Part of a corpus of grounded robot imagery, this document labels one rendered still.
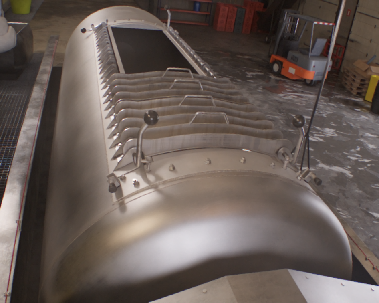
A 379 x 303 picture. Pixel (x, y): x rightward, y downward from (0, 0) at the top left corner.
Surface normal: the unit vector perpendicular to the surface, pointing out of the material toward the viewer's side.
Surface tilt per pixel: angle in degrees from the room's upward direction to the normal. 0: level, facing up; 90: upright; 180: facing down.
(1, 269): 0
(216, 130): 90
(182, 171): 13
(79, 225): 47
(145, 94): 90
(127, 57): 90
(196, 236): 66
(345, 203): 0
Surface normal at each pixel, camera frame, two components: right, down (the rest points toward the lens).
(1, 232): 0.15, -0.86
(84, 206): -0.58, -0.61
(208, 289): -0.22, -0.81
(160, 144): 0.25, 0.50
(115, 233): -0.29, -0.39
